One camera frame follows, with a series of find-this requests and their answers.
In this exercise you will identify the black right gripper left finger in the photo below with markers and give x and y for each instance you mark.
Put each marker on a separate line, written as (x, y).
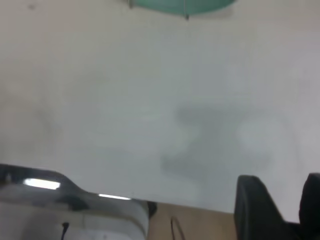
(255, 215)

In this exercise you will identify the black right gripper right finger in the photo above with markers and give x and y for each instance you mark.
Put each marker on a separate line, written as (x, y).
(311, 207)

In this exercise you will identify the green round plate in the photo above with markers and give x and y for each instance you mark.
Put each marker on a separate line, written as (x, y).
(175, 6)

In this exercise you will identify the grey black robot arm base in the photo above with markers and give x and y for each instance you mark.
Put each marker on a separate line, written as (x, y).
(62, 212)

